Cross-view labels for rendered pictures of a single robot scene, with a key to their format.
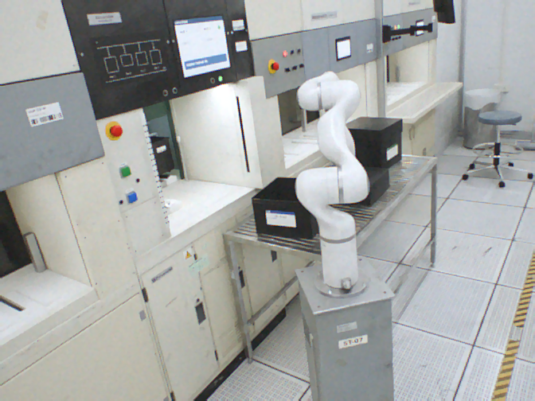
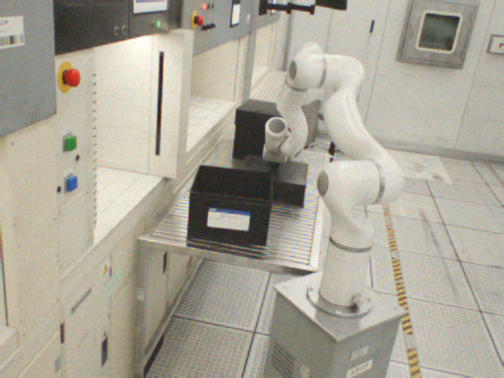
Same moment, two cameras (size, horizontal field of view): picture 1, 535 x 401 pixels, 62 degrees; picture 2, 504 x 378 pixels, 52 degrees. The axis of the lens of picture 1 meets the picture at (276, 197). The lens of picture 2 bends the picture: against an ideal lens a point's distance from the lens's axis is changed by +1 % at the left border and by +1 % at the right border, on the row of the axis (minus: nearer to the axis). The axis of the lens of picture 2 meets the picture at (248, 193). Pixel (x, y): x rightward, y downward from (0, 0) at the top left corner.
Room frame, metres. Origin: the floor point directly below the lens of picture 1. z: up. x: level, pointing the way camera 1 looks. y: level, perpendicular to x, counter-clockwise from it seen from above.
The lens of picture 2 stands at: (0.33, 0.71, 1.59)
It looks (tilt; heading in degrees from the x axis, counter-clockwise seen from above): 22 degrees down; 331
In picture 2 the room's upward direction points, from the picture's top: 7 degrees clockwise
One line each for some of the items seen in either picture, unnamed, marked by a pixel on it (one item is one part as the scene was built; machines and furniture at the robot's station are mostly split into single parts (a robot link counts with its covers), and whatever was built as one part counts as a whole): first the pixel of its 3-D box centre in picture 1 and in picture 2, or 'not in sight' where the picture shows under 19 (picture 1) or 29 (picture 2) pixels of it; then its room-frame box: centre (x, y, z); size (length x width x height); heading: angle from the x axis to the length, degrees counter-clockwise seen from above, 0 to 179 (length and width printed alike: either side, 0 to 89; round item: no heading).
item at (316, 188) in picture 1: (325, 203); (347, 203); (1.32, -0.16, 1.07); 0.19 x 0.12 x 0.24; 80
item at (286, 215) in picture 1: (293, 206); (230, 204); (1.84, -0.07, 0.85); 0.28 x 0.28 x 0.17; 61
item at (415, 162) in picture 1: (349, 252); (248, 260); (2.16, -0.36, 0.38); 1.30 x 0.60 x 0.76; 143
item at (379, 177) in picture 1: (353, 181); (273, 176); (2.11, -0.40, 0.83); 0.29 x 0.29 x 0.13; 55
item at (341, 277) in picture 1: (339, 258); (345, 270); (1.32, -0.19, 0.85); 0.19 x 0.19 x 0.18
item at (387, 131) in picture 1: (370, 143); (267, 132); (2.54, -0.60, 0.89); 0.29 x 0.29 x 0.25; 48
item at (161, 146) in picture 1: (142, 153); not in sight; (2.33, 0.69, 1.06); 0.24 x 0.20 x 0.32; 143
